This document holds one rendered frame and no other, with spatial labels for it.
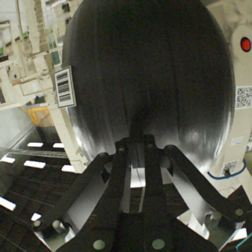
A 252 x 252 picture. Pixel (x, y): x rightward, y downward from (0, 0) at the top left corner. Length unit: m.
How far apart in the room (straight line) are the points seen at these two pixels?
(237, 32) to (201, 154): 0.35
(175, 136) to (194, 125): 0.03
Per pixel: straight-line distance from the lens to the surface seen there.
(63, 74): 0.25
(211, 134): 0.26
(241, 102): 0.53
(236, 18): 0.49
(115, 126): 0.22
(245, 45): 0.50
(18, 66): 5.10
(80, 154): 1.09
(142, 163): 0.17
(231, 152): 0.63
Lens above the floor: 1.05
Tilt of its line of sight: 28 degrees up
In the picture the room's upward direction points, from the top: 169 degrees clockwise
